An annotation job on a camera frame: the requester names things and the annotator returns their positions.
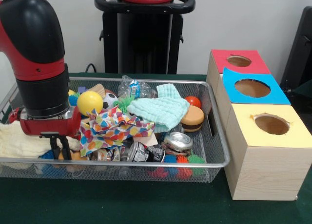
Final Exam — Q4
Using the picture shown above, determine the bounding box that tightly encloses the crushed silver can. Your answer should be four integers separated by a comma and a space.
164, 132, 193, 152

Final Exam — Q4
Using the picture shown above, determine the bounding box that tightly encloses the toy hamburger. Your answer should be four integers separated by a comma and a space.
181, 105, 205, 132

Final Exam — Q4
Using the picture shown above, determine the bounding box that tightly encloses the wooden box with three holes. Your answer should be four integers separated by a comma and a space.
207, 49, 312, 201

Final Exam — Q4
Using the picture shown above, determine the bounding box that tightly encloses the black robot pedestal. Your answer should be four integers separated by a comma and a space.
95, 0, 196, 75

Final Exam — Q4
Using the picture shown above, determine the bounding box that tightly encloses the mint green cloth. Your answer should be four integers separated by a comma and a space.
128, 84, 191, 133

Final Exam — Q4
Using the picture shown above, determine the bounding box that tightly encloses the large yellow ball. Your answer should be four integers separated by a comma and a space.
77, 91, 104, 117

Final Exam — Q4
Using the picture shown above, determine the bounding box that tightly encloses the black stand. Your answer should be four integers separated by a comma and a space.
283, 6, 312, 95

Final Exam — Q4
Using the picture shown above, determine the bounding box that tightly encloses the shallow clear mesh bin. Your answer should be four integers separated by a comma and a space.
0, 76, 231, 183

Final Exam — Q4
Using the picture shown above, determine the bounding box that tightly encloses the orange plush toy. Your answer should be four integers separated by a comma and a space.
58, 150, 84, 161

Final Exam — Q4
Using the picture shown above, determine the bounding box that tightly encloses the dark green table cloth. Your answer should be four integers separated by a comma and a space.
0, 72, 312, 224

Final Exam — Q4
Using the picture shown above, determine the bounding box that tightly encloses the cream yellow cloth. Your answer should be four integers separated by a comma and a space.
0, 122, 81, 159

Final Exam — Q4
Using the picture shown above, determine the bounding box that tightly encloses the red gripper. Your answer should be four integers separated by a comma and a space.
19, 107, 82, 161

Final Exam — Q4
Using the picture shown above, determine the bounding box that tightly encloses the red ball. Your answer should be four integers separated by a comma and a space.
185, 96, 201, 109

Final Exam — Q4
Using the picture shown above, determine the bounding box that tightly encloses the colourful polka dot cloth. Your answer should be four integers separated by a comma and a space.
79, 106, 156, 157

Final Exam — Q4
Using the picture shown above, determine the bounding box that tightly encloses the crushed clear plastic bottle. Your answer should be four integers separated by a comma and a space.
118, 75, 158, 99

